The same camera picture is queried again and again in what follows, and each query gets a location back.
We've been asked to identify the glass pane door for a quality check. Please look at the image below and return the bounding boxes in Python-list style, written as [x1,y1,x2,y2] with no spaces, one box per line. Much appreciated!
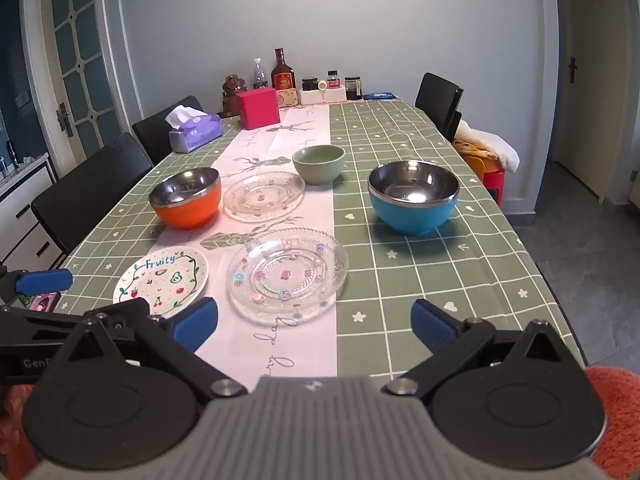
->
[20,0,126,181]

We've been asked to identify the white fleece blanket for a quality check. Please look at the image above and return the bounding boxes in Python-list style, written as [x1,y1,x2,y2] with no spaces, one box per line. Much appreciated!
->
[452,120,521,171]

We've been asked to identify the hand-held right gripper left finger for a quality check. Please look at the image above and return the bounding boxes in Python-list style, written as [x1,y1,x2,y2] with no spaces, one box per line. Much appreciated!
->
[60,297,248,401]

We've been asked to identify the red plastic stool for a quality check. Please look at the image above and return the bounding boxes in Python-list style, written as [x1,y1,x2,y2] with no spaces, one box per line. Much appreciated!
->
[460,152,506,208]

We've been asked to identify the pink table runner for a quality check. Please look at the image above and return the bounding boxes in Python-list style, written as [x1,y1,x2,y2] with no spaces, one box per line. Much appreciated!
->
[192,104,341,378]

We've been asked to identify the orange plastic stool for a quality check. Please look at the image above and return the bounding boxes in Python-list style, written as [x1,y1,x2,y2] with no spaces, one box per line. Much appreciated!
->
[467,156,501,182]

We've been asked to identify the brown figurine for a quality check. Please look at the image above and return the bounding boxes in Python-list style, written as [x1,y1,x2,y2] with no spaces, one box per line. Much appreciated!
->
[221,74,247,117]

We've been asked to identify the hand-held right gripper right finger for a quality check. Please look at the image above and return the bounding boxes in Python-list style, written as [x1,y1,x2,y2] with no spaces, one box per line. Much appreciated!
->
[385,299,583,401]

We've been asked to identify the pink box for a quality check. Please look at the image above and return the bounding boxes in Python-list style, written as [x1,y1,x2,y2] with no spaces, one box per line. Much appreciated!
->
[235,87,281,130]

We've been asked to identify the large glass plate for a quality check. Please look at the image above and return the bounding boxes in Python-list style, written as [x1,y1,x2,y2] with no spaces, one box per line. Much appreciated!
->
[226,228,350,322]

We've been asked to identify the green checked tablecloth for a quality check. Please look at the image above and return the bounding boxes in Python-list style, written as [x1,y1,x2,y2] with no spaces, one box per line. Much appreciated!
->
[59,99,588,378]

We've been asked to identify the blue steel bowl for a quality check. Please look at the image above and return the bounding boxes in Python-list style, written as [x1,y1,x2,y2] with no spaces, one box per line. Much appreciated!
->
[368,160,461,237]

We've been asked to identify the smartphone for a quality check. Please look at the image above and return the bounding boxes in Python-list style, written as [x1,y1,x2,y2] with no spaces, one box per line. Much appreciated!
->
[27,294,62,313]

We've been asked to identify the white door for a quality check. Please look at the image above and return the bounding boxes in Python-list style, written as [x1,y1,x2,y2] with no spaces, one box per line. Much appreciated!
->
[555,0,640,201]

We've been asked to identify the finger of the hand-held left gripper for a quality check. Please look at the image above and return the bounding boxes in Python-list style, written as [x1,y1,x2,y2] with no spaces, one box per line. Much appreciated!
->
[0,268,74,308]
[75,298,151,320]

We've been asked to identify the green ceramic bowl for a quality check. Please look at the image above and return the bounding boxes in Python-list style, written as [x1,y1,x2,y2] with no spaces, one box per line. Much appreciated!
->
[292,144,347,185]

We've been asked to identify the brown liquor bottle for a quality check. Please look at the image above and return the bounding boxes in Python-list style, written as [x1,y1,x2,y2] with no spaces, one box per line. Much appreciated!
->
[271,48,297,91]

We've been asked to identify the white cabinet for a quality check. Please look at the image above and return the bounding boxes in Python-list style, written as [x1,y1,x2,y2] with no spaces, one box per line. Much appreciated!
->
[0,152,68,273]

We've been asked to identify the small glass plate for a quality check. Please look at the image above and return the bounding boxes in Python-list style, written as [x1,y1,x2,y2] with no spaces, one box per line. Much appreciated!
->
[222,171,306,222]

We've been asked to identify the metal door handle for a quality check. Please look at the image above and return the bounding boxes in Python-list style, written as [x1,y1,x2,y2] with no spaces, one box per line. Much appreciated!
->
[56,102,75,137]

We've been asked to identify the yellow cloth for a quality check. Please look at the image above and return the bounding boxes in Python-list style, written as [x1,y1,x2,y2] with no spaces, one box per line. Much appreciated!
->
[454,140,493,159]

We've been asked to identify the purple tissue box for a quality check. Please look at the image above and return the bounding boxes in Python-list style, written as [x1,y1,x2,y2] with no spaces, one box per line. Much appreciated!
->
[165,106,223,154]

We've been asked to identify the orange steel bowl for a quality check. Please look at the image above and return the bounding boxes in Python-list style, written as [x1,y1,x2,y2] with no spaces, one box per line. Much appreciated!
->
[148,167,222,230]

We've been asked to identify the orange fleece clothing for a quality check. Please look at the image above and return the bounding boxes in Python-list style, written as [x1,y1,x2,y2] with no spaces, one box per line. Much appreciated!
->
[582,366,640,480]

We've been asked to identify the white painted plate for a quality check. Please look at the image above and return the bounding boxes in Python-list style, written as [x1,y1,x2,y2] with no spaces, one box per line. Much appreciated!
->
[113,247,209,317]

